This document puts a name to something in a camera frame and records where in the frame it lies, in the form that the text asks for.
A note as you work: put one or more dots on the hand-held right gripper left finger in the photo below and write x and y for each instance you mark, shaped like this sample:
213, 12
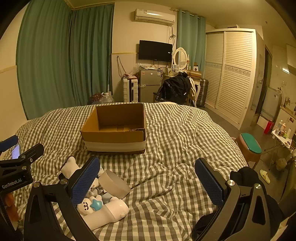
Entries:
84, 178

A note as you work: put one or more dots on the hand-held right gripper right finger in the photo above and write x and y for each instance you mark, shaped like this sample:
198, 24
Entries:
209, 183

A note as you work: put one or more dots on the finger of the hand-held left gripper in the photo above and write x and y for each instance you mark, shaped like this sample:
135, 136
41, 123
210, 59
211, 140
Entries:
32, 151
9, 141

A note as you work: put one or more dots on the white socks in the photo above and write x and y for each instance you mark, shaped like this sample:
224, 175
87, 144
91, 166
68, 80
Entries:
69, 166

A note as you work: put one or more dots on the white cloud toy blue star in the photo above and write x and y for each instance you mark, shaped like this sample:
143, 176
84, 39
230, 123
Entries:
86, 205

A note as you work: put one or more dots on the white tape roll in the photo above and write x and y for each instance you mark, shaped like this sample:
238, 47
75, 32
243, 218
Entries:
115, 183

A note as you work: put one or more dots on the white cylindrical device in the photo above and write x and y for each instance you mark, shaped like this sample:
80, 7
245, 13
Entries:
108, 212

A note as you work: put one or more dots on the brown cardboard box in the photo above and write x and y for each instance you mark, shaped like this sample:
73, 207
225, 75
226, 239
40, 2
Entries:
111, 140

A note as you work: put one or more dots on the person's left hand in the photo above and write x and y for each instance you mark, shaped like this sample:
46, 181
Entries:
10, 205

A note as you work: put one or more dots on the smartphone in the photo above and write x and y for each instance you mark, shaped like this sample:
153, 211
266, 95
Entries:
16, 151

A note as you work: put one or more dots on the black cloth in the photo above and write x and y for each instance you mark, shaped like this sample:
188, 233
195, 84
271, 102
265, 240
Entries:
246, 176

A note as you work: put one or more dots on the green checked bed blanket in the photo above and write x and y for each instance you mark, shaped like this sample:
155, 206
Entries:
166, 150

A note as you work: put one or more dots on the pale slipper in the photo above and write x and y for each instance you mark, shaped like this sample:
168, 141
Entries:
264, 176

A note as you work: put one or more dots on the brown stool green seat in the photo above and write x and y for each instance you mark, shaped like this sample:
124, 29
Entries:
251, 143

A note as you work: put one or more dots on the red fire extinguisher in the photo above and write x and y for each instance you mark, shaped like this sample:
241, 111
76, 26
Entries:
268, 127

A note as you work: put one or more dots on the brown patterned bag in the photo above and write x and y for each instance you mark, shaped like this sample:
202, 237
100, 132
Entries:
96, 96

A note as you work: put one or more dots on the white folding table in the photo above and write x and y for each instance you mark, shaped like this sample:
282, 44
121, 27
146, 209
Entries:
283, 138

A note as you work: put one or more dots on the brown suitcase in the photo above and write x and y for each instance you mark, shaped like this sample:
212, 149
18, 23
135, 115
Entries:
203, 92

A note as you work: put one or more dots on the wide dark green curtain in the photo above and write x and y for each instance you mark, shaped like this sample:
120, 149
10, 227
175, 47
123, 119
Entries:
44, 58

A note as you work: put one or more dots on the white suitcase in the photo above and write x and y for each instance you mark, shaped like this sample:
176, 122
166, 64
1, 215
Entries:
130, 90

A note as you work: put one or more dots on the black jacket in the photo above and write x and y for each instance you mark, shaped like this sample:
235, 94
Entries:
173, 88

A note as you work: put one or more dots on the grey appliance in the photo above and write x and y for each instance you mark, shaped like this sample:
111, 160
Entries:
272, 102

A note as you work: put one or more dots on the wooden box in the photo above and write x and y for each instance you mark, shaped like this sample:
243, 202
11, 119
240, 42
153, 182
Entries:
194, 73

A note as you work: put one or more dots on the silver small fridge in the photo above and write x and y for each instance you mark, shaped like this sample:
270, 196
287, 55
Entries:
150, 85

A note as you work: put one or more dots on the white louvred wardrobe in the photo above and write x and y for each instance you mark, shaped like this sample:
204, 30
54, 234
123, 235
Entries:
233, 69

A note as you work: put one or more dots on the white oval mirror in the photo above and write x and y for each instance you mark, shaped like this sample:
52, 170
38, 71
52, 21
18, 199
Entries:
180, 58

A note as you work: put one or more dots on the light teal curtain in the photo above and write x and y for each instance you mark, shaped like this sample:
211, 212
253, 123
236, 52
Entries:
190, 41

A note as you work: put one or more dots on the range hood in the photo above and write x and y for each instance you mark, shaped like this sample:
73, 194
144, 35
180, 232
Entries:
290, 60

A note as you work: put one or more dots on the white air conditioner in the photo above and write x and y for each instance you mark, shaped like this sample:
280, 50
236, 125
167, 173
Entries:
153, 16

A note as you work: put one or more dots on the black wall television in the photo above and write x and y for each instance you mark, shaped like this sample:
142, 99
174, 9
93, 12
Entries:
155, 50

